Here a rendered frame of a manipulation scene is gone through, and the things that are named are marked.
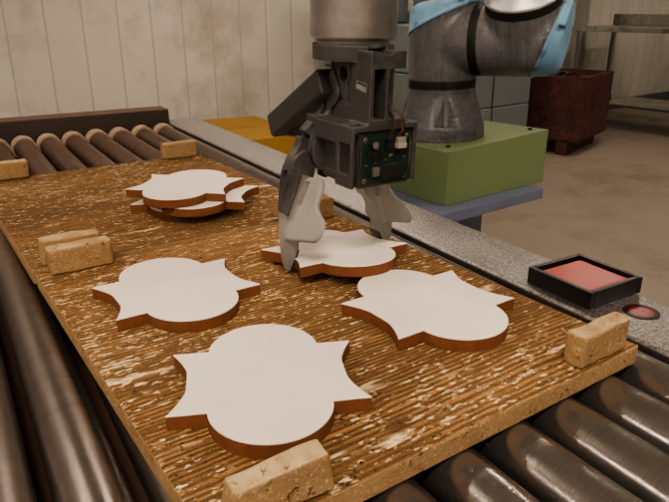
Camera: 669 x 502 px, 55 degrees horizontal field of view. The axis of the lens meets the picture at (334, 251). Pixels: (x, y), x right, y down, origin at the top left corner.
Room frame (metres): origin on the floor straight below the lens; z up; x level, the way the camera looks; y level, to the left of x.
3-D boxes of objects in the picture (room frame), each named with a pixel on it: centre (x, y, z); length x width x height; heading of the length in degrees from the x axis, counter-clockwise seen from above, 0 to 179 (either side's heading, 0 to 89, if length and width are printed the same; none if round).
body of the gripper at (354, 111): (0.58, -0.02, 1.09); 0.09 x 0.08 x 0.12; 34
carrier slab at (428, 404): (0.50, 0.03, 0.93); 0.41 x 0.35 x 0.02; 35
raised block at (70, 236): (0.61, 0.27, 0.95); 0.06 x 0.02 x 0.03; 124
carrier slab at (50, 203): (0.85, 0.27, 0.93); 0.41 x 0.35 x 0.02; 34
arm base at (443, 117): (1.15, -0.19, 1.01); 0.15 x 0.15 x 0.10
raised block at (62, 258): (0.58, 0.25, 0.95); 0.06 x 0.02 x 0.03; 125
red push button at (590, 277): (0.58, -0.25, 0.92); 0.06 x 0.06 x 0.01; 31
